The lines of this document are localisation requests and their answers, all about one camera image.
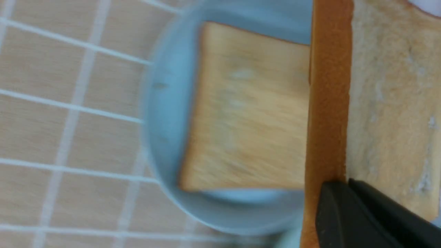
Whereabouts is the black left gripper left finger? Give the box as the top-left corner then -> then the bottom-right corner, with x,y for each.
315,182 -> 404,248

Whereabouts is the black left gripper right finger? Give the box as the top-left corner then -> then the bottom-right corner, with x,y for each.
348,178 -> 441,248

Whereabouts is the toast slice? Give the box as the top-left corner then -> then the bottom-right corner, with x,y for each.
179,21 -> 310,192
300,0 -> 441,248

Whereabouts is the teal empty centre plate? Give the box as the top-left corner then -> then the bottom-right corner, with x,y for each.
272,227 -> 302,248

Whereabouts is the light blue bread plate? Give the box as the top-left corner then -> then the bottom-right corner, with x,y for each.
140,0 -> 313,236

